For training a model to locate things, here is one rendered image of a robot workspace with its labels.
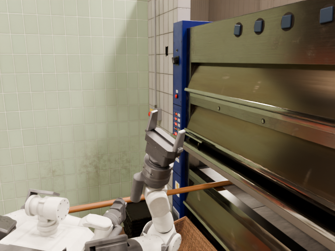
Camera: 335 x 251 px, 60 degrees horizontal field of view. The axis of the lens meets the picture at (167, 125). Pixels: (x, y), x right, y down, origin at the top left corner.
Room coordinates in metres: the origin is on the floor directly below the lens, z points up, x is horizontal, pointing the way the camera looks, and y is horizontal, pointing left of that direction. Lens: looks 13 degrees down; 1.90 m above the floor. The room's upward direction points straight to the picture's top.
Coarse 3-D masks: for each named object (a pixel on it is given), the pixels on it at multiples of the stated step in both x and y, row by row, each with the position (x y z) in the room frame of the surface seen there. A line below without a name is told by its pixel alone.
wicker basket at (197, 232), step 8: (184, 216) 1.82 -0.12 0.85; (176, 224) 1.79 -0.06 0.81; (184, 224) 1.80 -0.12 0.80; (192, 224) 1.71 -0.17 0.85; (176, 232) 1.79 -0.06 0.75; (192, 232) 1.68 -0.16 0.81; (200, 232) 1.62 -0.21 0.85; (184, 240) 1.74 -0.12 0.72; (192, 240) 1.66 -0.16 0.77; (200, 240) 1.59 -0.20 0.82; (184, 248) 1.71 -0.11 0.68; (192, 248) 1.63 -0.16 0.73; (200, 248) 1.57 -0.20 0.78; (208, 248) 1.50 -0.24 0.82
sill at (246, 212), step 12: (192, 168) 1.87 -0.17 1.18; (204, 180) 1.67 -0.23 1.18; (216, 192) 1.53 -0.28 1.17; (228, 192) 1.50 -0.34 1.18; (228, 204) 1.41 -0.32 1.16; (240, 204) 1.36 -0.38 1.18; (240, 216) 1.31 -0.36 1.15; (252, 216) 1.25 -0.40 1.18; (264, 228) 1.15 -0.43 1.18; (276, 228) 1.15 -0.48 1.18; (276, 240) 1.07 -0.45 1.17; (288, 240) 1.06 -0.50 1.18
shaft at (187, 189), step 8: (200, 184) 1.55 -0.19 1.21; (208, 184) 1.55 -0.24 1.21; (216, 184) 1.56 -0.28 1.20; (224, 184) 1.58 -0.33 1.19; (168, 192) 1.46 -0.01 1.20; (176, 192) 1.47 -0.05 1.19; (184, 192) 1.49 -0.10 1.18; (112, 200) 1.36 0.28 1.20; (128, 200) 1.38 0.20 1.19; (72, 208) 1.29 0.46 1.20; (80, 208) 1.30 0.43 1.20; (88, 208) 1.31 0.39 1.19; (96, 208) 1.32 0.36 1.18
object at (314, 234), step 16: (192, 144) 1.67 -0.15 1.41; (224, 160) 1.41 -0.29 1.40; (224, 176) 1.19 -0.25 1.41; (256, 176) 1.22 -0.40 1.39; (256, 192) 0.99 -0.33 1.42; (272, 192) 1.03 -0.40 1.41; (288, 192) 1.07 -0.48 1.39; (272, 208) 0.91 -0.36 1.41; (304, 208) 0.92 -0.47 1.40; (320, 208) 0.95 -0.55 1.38; (304, 224) 0.78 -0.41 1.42; (320, 240) 0.72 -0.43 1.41
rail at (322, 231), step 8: (184, 144) 1.60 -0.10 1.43; (200, 152) 1.42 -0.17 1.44; (208, 160) 1.34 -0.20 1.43; (216, 160) 1.29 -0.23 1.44; (224, 168) 1.21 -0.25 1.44; (240, 176) 1.10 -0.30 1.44; (248, 184) 1.04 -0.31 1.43; (264, 192) 0.96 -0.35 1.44; (272, 200) 0.92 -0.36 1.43; (280, 200) 0.90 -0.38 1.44; (288, 208) 0.85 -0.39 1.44; (296, 216) 0.81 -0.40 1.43; (304, 216) 0.79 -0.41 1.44; (312, 224) 0.76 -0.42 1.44; (320, 224) 0.75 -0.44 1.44; (320, 232) 0.73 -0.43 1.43; (328, 232) 0.71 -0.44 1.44
